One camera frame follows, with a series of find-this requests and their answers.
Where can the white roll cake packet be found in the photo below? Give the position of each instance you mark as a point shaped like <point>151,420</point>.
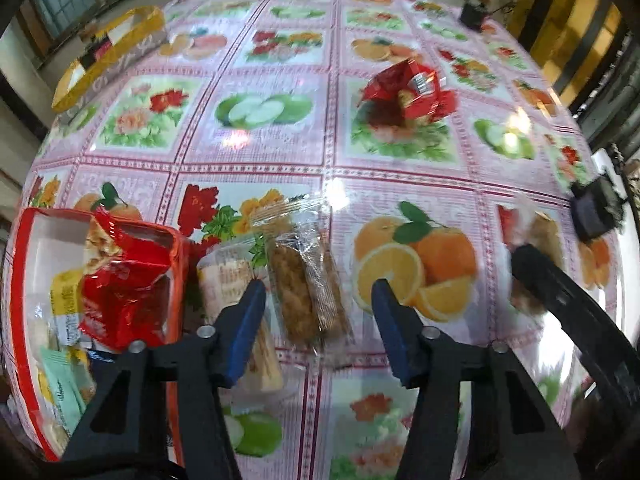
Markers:
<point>225,280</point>

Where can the yellow cardboard box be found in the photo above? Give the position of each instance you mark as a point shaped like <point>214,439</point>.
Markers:
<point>120,55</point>

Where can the green snack packet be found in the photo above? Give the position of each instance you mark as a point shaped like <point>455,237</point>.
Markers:
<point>60,385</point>

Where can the fruit print tablecloth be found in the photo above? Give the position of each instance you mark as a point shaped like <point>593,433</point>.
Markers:
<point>280,170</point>

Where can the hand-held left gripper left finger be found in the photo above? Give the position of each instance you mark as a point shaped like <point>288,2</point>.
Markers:
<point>245,332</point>

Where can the large black device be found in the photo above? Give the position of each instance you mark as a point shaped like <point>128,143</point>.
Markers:
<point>595,210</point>

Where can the red crinkled snack packet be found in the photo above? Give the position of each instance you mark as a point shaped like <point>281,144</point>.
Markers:
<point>120,290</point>

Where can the crispy bar clear wrapper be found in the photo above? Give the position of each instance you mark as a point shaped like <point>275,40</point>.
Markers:
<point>300,290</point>

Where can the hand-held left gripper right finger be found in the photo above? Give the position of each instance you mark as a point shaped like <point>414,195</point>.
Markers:
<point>395,332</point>

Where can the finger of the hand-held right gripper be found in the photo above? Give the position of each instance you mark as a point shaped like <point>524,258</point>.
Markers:
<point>560,290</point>

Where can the red snack bag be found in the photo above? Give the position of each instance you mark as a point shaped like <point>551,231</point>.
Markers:
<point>400,90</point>

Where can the clear brown snack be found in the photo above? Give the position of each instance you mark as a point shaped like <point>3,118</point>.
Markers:
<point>542,232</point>

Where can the red tray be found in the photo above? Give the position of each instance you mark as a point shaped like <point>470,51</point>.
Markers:
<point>40,240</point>

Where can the yellow and grey snack packet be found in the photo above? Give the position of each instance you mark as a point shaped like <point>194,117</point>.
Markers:
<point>65,295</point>

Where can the small black device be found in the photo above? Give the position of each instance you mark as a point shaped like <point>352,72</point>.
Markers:
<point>472,14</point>

